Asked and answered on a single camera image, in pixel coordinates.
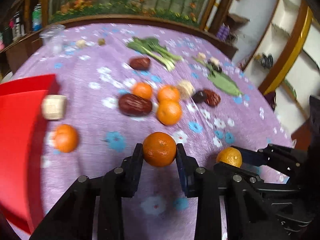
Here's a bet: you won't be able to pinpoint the orange mandarin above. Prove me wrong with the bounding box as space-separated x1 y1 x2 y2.
53 124 79 153
143 132 176 167
216 147 242 168
157 85 180 102
131 82 153 100
156 100 182 126

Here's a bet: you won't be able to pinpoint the beige sugarcane chunk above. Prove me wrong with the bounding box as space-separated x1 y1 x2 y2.
41 95 67 120
176 80 195 100

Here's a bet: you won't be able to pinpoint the large dark red jujube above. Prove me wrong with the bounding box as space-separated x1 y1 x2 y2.
118 93 152 117

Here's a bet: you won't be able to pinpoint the purple floral tablecloth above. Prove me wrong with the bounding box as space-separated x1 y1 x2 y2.
10 23 296 240

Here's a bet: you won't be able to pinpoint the large green leaf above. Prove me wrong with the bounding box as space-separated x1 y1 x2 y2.
192 56 243 97

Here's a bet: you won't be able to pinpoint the dark plum on leaf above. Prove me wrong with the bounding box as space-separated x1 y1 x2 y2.
212 64 222 73

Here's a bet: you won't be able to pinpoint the beige sugarcane piece by leaf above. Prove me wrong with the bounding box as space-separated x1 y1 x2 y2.
209 57 220 66

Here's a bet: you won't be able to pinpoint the beige sugarcane piece far right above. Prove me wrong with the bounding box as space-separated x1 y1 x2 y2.
197 52 206 61

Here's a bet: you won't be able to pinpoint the red plastic tray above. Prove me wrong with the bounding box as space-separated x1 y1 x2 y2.
1 74 60 233

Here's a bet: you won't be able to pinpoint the purple bottles on cabinet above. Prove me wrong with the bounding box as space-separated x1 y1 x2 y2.
216 23 230 41

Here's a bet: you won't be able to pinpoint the green bok choy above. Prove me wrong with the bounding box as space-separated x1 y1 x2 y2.
126 37 183 72

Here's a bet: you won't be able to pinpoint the small green grape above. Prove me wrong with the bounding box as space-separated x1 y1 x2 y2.
98 38 106 46

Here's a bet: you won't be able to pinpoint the beige sugarcane piece far left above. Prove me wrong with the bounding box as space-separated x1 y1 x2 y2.
75 39 87 49

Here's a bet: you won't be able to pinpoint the clear plastic container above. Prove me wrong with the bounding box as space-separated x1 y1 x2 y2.
40 24 65 56

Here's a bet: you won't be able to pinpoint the blue green bottle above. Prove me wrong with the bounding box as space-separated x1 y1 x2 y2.
32 3 42 31

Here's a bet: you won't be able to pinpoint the wooden cabinet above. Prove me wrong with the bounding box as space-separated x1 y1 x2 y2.
1 0 242 76

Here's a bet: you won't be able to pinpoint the white wall shelf unit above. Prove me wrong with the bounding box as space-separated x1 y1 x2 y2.
245 0 319 150

